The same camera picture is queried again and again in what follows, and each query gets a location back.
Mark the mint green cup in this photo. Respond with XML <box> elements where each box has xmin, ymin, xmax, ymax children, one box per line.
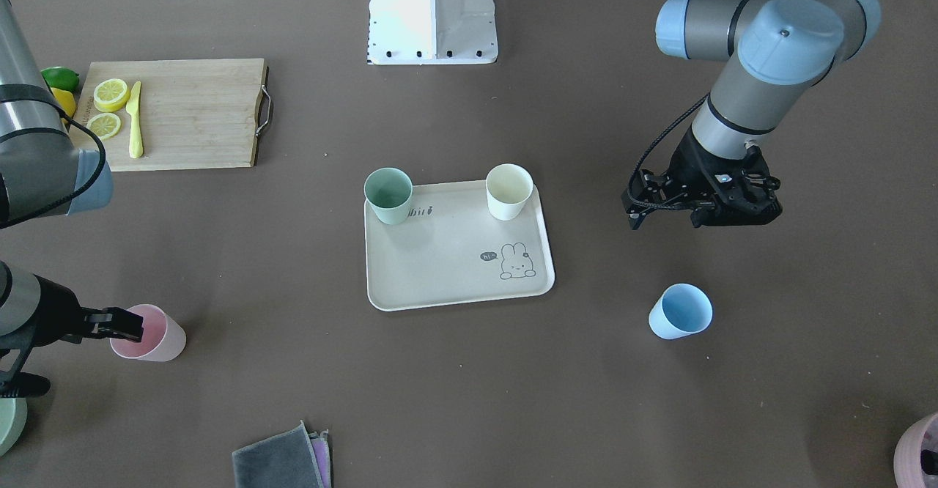
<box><xmin>363</xmin><ymin>167</ymin><xmax>413</xmax><ymax>225</ymax></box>

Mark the pink cup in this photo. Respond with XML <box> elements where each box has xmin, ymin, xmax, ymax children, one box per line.
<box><xmin>110</xmin><ymin>304</ymin><xmax>187</xmax><ymax>362</ymax></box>

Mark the yellow plastic knife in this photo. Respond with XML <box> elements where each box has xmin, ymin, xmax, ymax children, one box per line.
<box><xmin>125</xmin><ymin>81</ymin><xmax>144</xmax><ymax>160</ymax></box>

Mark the cream white cup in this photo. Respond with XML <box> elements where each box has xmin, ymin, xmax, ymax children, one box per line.
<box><xmin>485</xmin><ymin>163</ymin><xmax>535</xmax><ymax>221</ymax></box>

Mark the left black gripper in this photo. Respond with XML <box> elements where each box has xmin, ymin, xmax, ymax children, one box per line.
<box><xmin>621</xmin><ymin>130</ymin><xmax>783</xmax><ymax>230</ymax></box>

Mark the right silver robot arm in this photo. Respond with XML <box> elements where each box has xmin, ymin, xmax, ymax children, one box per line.
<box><xmin>1</xmin><ymin>0</ymin><xmax>144</xmax><ymax>398</ymax></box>

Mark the cream rabbit tray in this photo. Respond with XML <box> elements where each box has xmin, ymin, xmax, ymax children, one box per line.
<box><xmin>363</xmin><ymin>180</ymin><xmax>555</xmax><ymax>311</ymax></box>

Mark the purple cloth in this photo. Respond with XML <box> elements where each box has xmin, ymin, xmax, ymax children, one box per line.
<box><xmin>309</xmin><ymin>429</ymin><xmax>333</xmax><ymax>488</ymax></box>

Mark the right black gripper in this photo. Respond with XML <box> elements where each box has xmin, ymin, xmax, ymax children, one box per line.
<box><xmin>1</xmin><ymin>274</ymin><xmax>144</xmax><ymax>399</ymax></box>

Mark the lemon half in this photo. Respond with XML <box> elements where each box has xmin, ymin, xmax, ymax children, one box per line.
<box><xmin>92</xmin><ymin>78</ymin><xmax>130</xmax><ymax>113</ymax></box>
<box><xmin>85</xmin><ymin>113</ymin><xmax>122</xmax><ymax>141</ymax></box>

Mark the grey folded cloth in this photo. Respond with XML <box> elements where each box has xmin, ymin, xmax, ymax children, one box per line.
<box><xmin>232</xmin><ymin>424</ymin><xmax>322</xmax><ymax>487</ymax></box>

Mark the light blue cup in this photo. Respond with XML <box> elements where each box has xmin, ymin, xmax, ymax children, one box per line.
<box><xmin>648</xmin><ymin>282</ymin><xmax>714</xmax><ymax>340</ymax></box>

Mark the bamboo cutting board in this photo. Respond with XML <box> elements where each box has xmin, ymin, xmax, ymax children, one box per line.
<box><xmin>74</xmin><ymin>58</ymin><xmax>269</xmax><ymax>171</ymax></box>

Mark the mint green bowl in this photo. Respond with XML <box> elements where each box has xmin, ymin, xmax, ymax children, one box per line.
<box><xmin>0</xmin><ymin>398</ymin><xmax>28</xmax><ymax>456</ymax></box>

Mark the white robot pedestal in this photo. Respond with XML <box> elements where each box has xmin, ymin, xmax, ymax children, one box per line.
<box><xmin>366</xmin><ymin>0</ymin><xmax>499</xmax><ymax>65</ymax></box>

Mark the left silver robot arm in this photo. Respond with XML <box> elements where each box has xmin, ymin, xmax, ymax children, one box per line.
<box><xmin>621</xmin><ymin>0</ymin><xmax>882</xmax><ymax>229</ymax></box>

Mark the green lime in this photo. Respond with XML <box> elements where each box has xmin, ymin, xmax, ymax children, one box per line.
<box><xmin>41</xmin><ymin>65</ymin><xmax>81</xmax><ymax>93</ymax></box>

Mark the pink mixing bowl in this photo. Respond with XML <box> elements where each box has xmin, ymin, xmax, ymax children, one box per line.
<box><xmin>893</xmin><ymin>413</ymin><xmax>937</xmax><ymax>487</ymax></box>

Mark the yellow lemon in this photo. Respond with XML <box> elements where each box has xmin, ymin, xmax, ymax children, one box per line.
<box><xmin>50</xmin><ymin>87</ymin><xmax>77</xmax><ymax>117</ymax></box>

